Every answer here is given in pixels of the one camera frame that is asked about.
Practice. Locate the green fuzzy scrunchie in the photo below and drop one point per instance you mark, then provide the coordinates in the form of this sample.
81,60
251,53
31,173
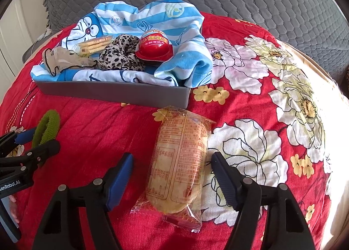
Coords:
47,129

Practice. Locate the grey shallow tray box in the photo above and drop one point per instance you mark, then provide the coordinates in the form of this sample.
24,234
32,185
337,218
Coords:
131,93

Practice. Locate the red blue surprise egg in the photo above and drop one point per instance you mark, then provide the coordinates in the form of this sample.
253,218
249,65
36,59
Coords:
154,46

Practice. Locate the person's left hand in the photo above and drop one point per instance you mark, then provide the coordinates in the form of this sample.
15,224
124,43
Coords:
13,208

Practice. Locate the black data acquisition box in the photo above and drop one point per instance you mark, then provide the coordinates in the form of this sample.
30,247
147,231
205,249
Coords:
7,221

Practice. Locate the sheer white scrunchie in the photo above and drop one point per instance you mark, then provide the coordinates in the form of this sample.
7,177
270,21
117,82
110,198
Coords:
60,59

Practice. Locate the white wardrobe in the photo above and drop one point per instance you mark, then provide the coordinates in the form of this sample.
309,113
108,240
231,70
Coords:
14,41

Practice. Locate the red floral bed quilt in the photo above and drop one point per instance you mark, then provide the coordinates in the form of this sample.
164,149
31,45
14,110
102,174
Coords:
273,117

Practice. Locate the leopard print scrunchie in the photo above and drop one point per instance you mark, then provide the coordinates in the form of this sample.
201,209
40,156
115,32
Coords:
120,55

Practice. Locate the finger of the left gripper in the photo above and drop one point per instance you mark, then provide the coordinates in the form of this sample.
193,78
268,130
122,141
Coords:
12,143
34,157

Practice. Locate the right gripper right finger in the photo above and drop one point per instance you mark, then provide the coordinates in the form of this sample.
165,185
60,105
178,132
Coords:
285,228

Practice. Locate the biscuit pack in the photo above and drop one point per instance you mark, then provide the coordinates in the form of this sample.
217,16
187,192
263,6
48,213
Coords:
95,45
176,175

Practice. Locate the blue striped cartoon cloth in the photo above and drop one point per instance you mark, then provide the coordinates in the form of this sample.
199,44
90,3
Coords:
180,22

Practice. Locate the grey bedside stool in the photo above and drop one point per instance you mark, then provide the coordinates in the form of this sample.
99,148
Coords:
34,47

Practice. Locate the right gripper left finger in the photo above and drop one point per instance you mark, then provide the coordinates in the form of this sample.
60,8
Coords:
60,227

